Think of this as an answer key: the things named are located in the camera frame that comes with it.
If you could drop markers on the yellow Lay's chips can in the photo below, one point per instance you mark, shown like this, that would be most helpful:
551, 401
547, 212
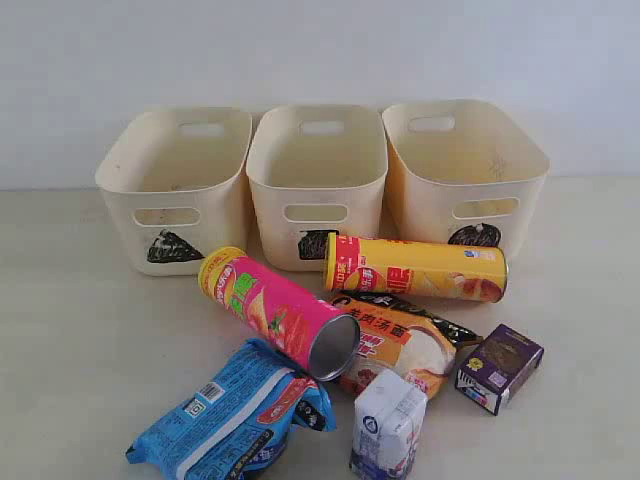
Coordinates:
415, 268

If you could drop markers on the pink Lay's chips can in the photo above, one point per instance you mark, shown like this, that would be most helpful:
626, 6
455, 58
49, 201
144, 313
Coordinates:
319, 337

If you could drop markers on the orange instant noodle bag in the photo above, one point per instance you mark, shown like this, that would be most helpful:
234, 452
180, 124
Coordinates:
417, 345

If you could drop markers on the white blue milk carton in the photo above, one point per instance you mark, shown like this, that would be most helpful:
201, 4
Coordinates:
389, 415

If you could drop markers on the blue instant noodle bag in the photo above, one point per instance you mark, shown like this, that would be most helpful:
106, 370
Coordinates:
239, 422

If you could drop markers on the purple milk carton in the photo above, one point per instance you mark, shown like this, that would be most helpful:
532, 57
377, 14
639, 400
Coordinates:
497, 368

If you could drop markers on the cream bin with square mark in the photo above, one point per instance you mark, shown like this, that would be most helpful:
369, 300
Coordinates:
315, 170

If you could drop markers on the cream bin with triangle mark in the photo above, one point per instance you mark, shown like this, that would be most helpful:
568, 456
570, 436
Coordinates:
175, 186

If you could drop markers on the cream bin with circle mark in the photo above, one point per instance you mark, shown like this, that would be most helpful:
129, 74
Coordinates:
461, 172

